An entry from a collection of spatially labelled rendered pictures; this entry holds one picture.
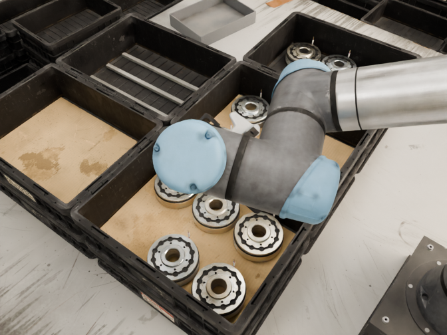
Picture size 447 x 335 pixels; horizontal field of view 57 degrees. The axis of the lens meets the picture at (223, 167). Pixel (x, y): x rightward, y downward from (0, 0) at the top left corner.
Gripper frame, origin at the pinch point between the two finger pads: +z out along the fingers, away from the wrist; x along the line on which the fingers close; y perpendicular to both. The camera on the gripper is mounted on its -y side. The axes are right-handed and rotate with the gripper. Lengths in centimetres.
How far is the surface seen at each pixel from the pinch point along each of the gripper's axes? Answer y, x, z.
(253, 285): -20.2, 15.3, 4.3
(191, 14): 55, -22, 90
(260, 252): -16.9, 9.9, 5.7
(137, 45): 49, 0, 54
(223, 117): 10.5, -3.4, 34.9
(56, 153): 33, 32, 22
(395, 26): -8, -97, 154
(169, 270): -6.4, 24.0, 1.2
